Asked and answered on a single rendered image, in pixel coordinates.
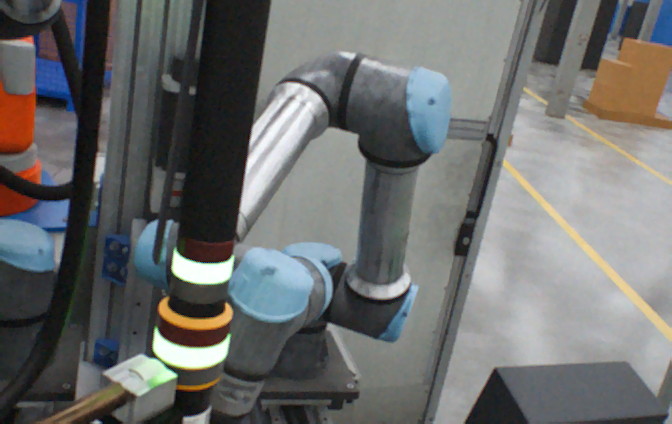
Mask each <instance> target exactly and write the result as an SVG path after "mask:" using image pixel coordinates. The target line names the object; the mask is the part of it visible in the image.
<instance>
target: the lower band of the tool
mask: <svg viewBox="0 0 672 424"><path fill-rule="evenodd" d="M167 300H168V297H167V298H165V299H164V300H162V302H161V303H160V306H159V311H160V314H161V316H162V317H163V318H164V319H165V320H166V321H168V322H170V323H173V324H175V325H177V326H181V327H184V328H191V329H213V328H217V327H220V326H223V325H225V324H226V323H229V322H230V320H231V318H232V314H233V311H232V308H231V307H230V306H229V305H228V304H227V303H226V306H227V309H225V311H224V312H223V313H222V314H221V315H219V316H217V317H214V319H208V320H196V319H189V318H184V317H181V316H179V315H177V313H175V312H173V311H172V310H171V309H169V308H168V306H167ZM158 334H159V333H158ZM159 336H160V337H161V338H162V339H163V340H165V341H166V342H168V343H170V344H172V345H176V346H179V347H183V348H188V349H206V348H213V347H216V346H219V345H221V344H222V343H224V342H225V341H226V340H227V339H226V340H225V341H223V342H221V343H219V344H217V345H214V346H208V347H188V346H182V345H179V344H175V343H172V342H170V341H168V340H166V339H165V338H163V337H162V336H161V335H160V334H159ZM154 352H155V350H154ZM155 354H156V352H155ZM156 355H157V354H156ZM157 357H159V358H160V359H162V360H163V361H165V362H167V363H169V364H171V365H174V367H176V366H178V368H183V369H191V368H205V367H210V366H214V365H216V364H218V363H220V362H221V361H222V360H223V359H224V358H223V359H222V360H220V361H219V362H217V363H215V364H211V365H207V366H199V367H190V366H182V365H178V364H174V363H171V362H168V361H166V360H165V359H163V358H162V357H160V356H159V355H157ZM221 377H222V375H221ZM221 377H220V378H219V379H217V380H216V381H213V382H210V383H208V384H204V385H197V386H196V387H187V386H178V385H176V388H175V389H178V390H201V389H205V388H208V386H210V385H212V384H215V383H216V382H218V381H219V380H220V379H221Z"/></svg>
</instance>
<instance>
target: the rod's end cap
mask: <svg viewBox="0 0 672 424"><path fill-rule="evenodd" d="M127 370H129V371H130V372H131V373H128V374H131V375H132V377H133V376H134V378H135V379H137V380H139V379H142V380H143V381H147V380H149V378H151V377H153V376H155V375H157V374H159V373H162V372H164V371H166V368H165V367H164V364H163V363H162V362H160V361H158V360H156V359H149V360H147V361H144V363H141V364H139V365H137V366H135V367H133V368H131V369H127Z"/></svg>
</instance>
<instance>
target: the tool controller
mask: <svg viewBox="0 0 672 424"><path fill-rule="evenodd" d="M489 376H490V377H488V379H487V380H486V382H485V385H484V387H483V388H482V390H481V392H480V394H479V396H478V397H477V399H476V402H475V404H474V406H473V407H472V409H471V411H470V413H469V414H468V417H467V419H465V421H464V423H463V424H663V423H664V422H665V420H666V419H667V418H668V417H669V412H668V410H667V409H666V408H665V406H663V405H662V404H661V402H660V401H659V400H658V398H657V396H656V395H655V394H653V393H652V391H651V390H650V389H649V387H648V385H647V384H646V383H645V381H643V380H642V379H641V378H640V376H639V375H638V374H637V371H636V370H635V369H634V368H632V366H631V365H630V364H629V363H628V362H627V361H625V360H615V361H597V362H577V363H559V364H540V365H521V366H503V367H496V368H494V370H493V371H492V373H491V375H489Z"/></svg>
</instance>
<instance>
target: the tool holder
mask: <svg viewBox="0 0 672 424"><path fill-rule="evenodd" d="M147 360H149V358H148V357H146V356H144V355H138V356H136V357H134V358H132V359H129V361H126V362H124V363H122V364H120V365H117V366H115V367H112V368H110V369H108V370H105V371H103V373H102V375H101V381H100V385H99V389H101V388H105V386H107V385H109V384H111V383H113V382H120V383H122V386H123V388H124V390H125V394H126V403H125V405H124V407H122V408H120V409H117V410H115V411H113V412H112V413H110V414H108V415H105V416H103V418H101V419H99V420H97V421H98V422H100V423H101V424H183V417H185V408H184V407H181V406H179V405H178V404H176V403H175V402H174V395H175V388H176V379H177V376H176V375H175V374H174V373H172V372H170V371H169V370H167V369H166V371H164V372H162V373H159V374H157V375H155V376H153V377H151V378H149V380H147V381H143V380H142V379H139V380H137V379H135V378H134V376H133V377H132V375H131V374H128V373H131V372H130V371H129V370H127V369H131V368H133V367H135V366H137V365H139V364H141V363H144V361H147Z"/></svg>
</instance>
